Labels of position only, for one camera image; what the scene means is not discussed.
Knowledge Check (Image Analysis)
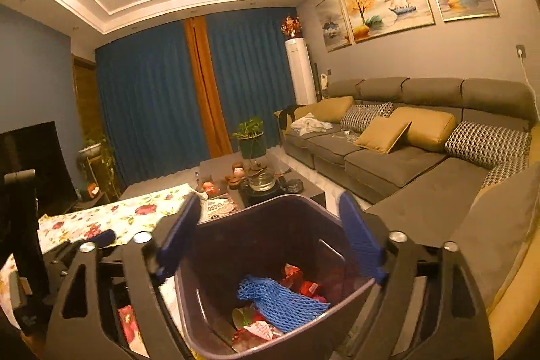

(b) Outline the dark coffee table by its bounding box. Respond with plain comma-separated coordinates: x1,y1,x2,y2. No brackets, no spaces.
198,153,328,214

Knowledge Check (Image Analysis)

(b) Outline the small black white patterned pillow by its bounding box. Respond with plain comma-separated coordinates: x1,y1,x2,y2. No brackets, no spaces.
481,163,524,189

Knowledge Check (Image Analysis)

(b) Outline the wide black white patterned pillow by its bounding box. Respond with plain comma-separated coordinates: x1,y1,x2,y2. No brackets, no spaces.
444,121,532,170

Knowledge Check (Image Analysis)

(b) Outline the white standing air conditioner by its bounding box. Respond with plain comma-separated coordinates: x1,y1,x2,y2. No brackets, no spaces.
285,38,317,106

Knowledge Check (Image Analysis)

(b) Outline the white cloth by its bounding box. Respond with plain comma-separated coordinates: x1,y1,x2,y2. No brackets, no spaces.
290,113,334,135

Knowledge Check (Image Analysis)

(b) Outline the large plump yellow pillow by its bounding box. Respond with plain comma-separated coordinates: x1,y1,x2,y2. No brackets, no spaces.
390,107,458,152

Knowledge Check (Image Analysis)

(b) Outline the red patterned wrapper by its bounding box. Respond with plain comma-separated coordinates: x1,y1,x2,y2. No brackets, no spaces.
280,264,326,298

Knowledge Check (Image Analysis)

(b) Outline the white power cable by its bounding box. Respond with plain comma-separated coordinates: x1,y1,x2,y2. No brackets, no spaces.
521,56,540,130

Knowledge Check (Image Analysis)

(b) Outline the grey sectional sofa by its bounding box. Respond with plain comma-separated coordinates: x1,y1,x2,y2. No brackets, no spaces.
274,77,540,302

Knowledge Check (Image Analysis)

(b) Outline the black television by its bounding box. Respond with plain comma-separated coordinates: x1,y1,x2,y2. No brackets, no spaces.
0,121,79,217

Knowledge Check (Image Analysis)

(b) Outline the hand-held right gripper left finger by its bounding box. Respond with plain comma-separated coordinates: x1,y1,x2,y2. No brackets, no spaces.
44,195,202,360

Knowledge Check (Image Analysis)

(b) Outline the small square yellow pillow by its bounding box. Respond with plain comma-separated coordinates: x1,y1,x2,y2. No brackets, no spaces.
353,116,412,154

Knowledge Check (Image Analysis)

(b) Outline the grey plastic trash bin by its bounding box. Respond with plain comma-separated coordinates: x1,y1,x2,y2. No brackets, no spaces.
175,193,382,357

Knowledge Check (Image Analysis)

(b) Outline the trailing plant on gold stand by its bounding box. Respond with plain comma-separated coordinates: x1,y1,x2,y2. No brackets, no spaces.
78,136,119,201

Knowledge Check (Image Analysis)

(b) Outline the flat yellow pillow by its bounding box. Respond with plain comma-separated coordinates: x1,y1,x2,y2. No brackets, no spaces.
293,96,355,124

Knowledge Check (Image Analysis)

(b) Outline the white printed packet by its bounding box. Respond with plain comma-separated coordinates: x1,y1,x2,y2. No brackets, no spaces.
200,193,239,222

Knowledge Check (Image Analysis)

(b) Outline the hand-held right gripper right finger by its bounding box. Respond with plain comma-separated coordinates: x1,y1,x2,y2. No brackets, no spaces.
338,192,494,360

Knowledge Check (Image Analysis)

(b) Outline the wooden wall panel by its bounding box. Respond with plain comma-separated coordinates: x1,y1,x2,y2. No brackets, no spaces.
72,54,106,142

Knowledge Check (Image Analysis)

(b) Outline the narrow blue curtain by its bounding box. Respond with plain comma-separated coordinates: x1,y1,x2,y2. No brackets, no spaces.
205,7,298,152

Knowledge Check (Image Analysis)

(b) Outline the orange curtain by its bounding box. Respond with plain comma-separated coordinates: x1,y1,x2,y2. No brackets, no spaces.
184,16,233,159

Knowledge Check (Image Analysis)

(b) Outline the wide blue curtain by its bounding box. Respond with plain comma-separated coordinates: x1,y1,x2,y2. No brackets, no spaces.
95,20,212,184

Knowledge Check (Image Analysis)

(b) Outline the glass teapot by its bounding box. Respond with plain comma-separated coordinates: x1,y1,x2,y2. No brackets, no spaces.
247,164,277,192

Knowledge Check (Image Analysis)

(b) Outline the large olive yellow cushion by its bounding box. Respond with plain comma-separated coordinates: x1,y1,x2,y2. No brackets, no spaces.
449,163,540,359

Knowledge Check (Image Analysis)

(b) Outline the red white wrapper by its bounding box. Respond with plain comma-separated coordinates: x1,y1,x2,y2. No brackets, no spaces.
232,307,284,344

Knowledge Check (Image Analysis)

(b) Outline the black clothing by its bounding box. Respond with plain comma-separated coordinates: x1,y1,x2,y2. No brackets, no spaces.
276,105,300,129

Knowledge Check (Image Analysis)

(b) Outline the small grey landscape painting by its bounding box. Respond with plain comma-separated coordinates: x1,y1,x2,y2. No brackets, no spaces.
316,0,352,52

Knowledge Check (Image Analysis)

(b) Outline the long black white patterned pillow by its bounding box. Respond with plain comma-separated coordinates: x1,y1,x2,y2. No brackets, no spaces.
340,103,393,133

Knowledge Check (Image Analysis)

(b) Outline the red gold flower decoration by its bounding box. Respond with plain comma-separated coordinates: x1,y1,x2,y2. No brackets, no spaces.
280,15,303,40

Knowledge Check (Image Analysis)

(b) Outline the blue foam net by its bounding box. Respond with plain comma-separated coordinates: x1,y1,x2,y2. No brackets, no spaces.
237,275,330,334

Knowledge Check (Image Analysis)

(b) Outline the potted plant dark green pot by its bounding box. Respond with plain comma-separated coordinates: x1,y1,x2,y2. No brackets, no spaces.
232,117,268,161

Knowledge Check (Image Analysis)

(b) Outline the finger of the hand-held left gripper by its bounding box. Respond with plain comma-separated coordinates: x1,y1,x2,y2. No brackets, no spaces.
90,229,117,249

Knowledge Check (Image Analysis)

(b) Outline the small tan figurine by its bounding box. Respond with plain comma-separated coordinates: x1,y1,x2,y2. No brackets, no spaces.
228,162,248,188

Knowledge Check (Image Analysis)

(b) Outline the floral tablecloth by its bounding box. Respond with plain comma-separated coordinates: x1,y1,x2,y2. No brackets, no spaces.
0,183,199,360

